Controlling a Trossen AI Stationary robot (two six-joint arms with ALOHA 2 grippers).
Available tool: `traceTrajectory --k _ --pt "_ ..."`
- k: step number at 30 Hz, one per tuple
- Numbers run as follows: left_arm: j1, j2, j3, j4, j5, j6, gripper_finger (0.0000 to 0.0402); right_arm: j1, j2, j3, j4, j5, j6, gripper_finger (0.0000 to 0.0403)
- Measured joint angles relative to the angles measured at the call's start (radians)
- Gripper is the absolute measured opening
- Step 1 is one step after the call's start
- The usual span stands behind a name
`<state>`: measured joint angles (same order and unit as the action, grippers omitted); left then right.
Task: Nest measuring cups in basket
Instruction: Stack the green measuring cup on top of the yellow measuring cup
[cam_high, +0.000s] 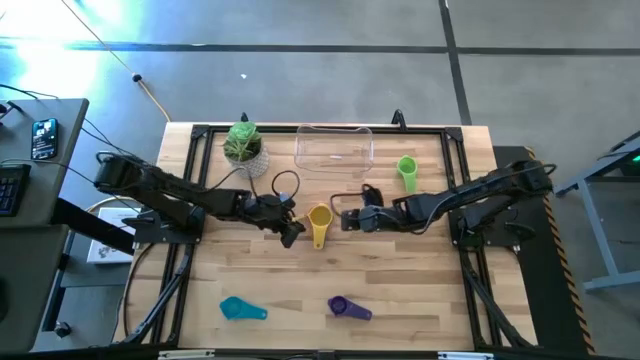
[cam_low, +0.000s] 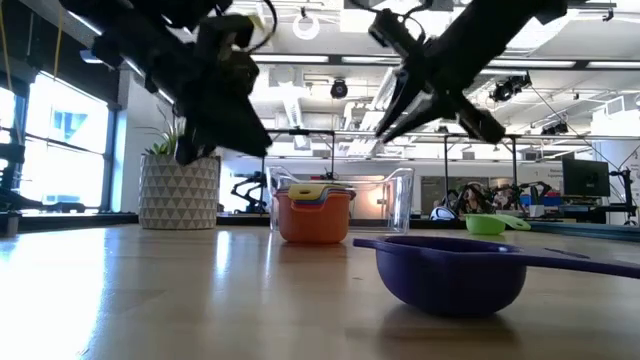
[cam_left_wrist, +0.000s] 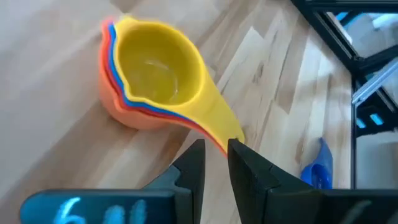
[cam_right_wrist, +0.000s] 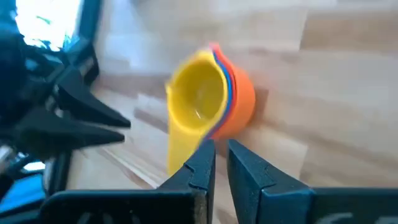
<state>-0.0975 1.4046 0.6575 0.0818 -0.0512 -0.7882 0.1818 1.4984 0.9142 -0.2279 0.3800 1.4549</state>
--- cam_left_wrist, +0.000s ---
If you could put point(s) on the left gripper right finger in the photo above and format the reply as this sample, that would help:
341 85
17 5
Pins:
258 193

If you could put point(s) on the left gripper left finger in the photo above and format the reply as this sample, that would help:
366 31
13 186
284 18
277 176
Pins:
186 193

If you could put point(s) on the purple measuring cup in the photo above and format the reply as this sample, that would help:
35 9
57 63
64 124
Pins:
315 174

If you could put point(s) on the orange measuring cup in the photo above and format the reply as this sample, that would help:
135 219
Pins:
130 119

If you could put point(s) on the yellow measuring cup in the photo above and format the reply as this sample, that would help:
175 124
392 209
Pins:
155 77

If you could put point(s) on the red measuring cup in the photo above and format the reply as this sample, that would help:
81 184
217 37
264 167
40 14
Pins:
106 65

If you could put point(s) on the blue measuring cup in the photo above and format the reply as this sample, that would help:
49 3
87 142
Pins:
112 59

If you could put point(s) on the silver aluminium bar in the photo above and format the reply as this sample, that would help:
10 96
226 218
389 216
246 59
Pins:
373 84

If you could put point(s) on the black aluminium table frame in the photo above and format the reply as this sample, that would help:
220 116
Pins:
326 31

